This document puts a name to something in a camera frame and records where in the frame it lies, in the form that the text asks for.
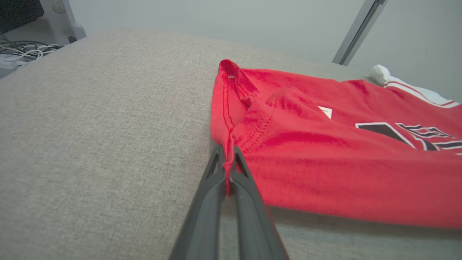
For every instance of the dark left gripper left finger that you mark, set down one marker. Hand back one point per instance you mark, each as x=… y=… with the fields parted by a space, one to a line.
x=202 y=224

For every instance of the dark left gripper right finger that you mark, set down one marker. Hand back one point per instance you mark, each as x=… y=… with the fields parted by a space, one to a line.
x=252 y=231

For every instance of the red basketball jersey white trim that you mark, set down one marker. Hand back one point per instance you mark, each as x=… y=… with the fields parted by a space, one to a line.
x=325 y=173

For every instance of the grey fabric sofa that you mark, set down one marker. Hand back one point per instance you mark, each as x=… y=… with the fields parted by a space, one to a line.
x=90 y=144

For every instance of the grey desk leg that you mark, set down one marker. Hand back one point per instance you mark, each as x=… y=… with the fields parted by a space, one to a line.
x=68 y=18

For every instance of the white power adapter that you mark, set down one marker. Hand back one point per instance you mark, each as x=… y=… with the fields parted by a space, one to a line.
x=9 y=65

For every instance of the dark box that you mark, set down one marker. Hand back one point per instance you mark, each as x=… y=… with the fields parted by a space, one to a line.
x=18 y=12

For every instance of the grey metal partition post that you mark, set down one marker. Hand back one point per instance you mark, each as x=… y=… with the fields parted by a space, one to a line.
x=357 y=32

